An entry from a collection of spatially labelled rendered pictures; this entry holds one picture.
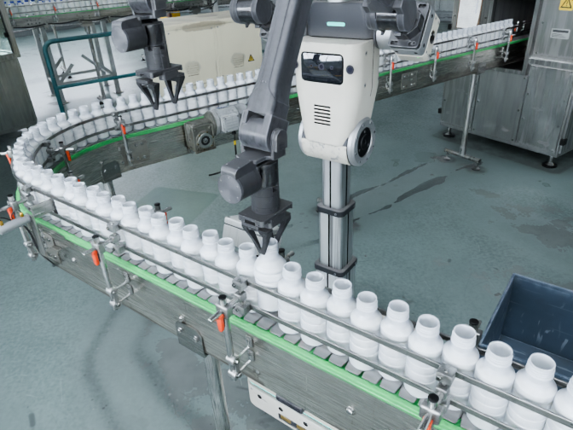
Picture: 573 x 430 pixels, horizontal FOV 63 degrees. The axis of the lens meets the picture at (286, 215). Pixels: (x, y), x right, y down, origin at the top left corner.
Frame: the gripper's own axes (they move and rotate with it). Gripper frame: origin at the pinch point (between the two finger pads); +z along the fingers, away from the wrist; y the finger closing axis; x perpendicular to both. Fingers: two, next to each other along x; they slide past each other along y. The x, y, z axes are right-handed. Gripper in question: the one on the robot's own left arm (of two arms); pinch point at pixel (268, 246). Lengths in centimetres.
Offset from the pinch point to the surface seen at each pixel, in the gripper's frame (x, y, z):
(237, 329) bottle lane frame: 6.0, -5.5, 22.1
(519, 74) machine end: 27, 375, 37
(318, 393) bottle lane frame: -16.2, -5.2, 28.8
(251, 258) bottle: 4.2, -0.9, 4.1
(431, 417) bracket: -41.3, -11.6, 11.1
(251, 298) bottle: 3.8, -2.1, 14.1
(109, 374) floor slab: 114, 12, 119
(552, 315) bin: -52, 53, 31
